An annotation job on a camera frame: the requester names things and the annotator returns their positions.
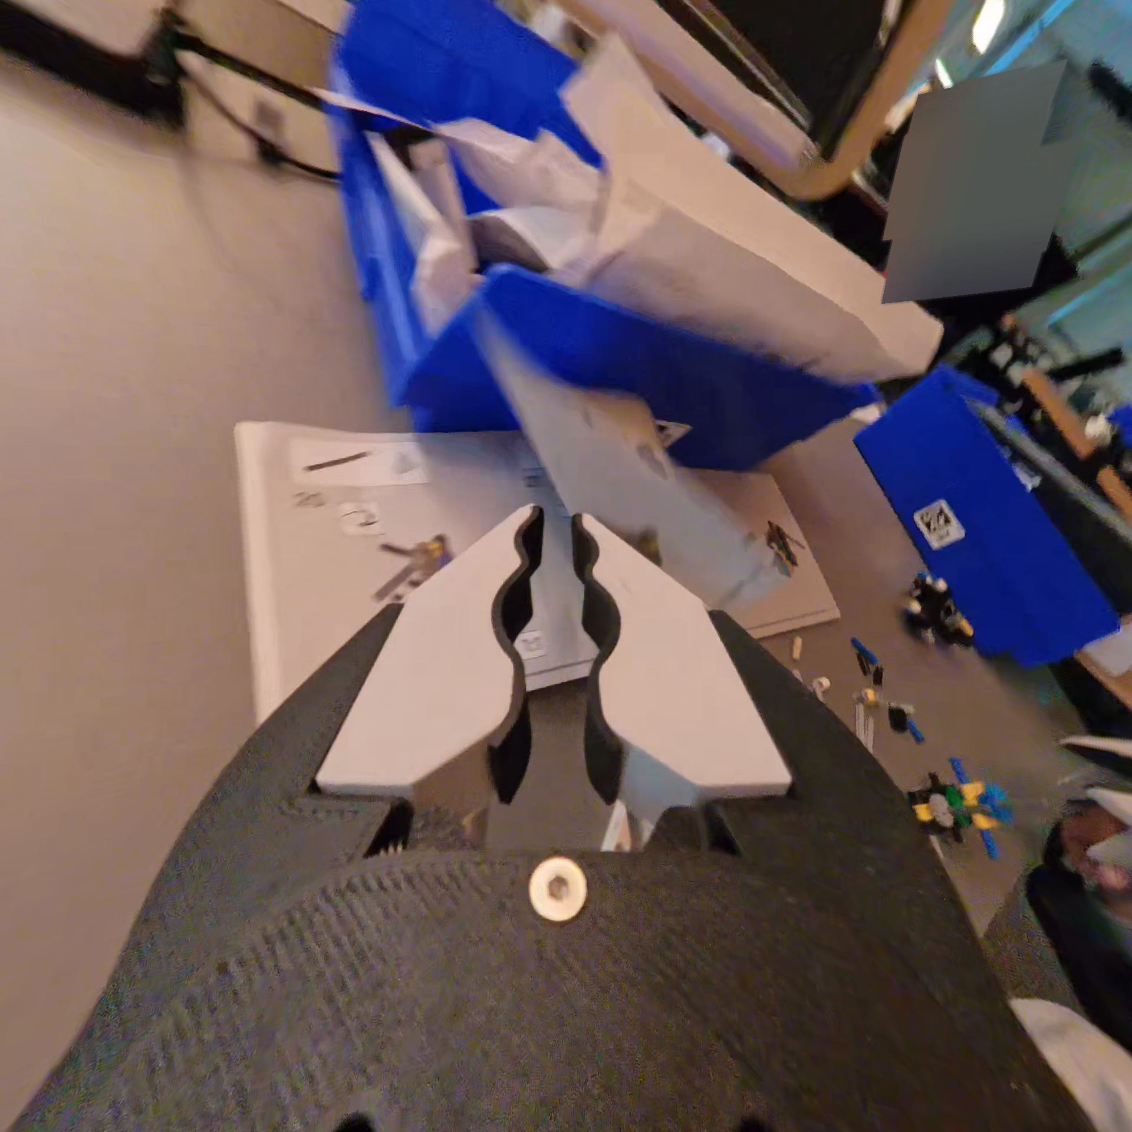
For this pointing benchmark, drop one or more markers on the black lego connector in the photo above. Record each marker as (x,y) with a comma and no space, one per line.
(898,719)

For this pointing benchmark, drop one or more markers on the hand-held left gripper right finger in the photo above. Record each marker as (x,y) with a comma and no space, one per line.
(681,699)

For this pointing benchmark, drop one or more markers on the black lego assembly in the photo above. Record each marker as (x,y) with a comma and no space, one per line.
(938,612)

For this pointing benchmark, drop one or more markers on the crumpled white paper bags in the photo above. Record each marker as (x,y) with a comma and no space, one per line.
(707,266)

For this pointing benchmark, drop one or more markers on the lego instruction booklet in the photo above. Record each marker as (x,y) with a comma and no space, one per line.
(301,566)

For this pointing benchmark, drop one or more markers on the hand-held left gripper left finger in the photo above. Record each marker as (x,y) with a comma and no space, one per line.
(424,682)

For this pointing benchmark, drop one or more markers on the curved wooden edged table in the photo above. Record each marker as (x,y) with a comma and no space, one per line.
(889,111)

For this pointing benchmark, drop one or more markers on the black stand base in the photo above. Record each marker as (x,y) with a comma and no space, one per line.
(89,77)

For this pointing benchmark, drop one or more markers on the lego gear assembly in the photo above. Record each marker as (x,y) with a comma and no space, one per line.
(951,806)

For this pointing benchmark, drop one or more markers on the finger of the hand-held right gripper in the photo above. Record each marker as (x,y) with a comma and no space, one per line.
(1106,752)
(1110,806)

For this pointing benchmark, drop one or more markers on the large blue plastic bin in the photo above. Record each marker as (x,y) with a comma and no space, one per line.
(690,381)

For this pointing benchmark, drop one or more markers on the long blue lego pin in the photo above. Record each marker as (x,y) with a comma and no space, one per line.
(864,653)

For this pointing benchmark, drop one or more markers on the person's right hand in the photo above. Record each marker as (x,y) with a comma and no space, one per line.
(1083,854)

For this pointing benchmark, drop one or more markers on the blue bin with square tag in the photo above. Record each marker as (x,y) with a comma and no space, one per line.
(1017,549)

